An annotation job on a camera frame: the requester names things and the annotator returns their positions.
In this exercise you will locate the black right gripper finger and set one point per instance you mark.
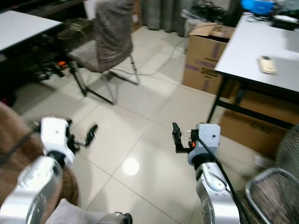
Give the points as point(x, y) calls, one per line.
point(177, 136)

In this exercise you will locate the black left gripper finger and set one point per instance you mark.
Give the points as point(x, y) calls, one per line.
point(93, 134)

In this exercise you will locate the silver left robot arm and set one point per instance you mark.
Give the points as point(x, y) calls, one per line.
point(28, 196)

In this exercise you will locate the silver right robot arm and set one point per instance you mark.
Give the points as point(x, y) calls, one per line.
point(215, 191)

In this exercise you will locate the brown plush sofa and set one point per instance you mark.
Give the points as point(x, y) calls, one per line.
point(14, 135)

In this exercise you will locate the plain brown cardboard box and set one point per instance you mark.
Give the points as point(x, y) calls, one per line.
point(252, 128)

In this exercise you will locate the black equipment with orange parts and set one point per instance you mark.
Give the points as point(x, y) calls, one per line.
point(49, 67)

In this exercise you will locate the cardboard box purple print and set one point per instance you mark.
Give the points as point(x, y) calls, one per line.
point(203, 58)

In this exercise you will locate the round grey mesh fan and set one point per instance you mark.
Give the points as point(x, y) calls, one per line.
point(288, 154)

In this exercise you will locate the cream remote control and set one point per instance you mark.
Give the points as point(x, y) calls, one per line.
point(267, 64)

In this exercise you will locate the grey curtain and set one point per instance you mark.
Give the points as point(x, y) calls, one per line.
point(161, 11)

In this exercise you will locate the blue plastic object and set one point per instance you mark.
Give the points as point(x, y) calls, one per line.
point(257, 5)

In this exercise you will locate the small black device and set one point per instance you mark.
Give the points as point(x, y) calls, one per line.
point(286, 22)

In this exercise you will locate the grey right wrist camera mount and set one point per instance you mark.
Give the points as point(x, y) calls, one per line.
point(208, 140)

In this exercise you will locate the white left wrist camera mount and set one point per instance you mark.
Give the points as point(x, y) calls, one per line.
point(53, 135)

